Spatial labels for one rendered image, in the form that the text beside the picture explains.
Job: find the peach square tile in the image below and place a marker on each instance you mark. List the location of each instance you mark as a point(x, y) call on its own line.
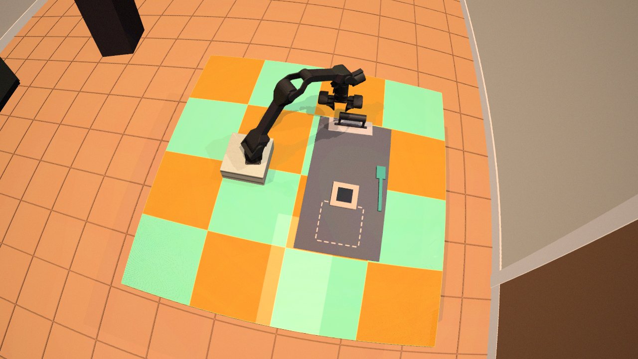
point(344, 195)

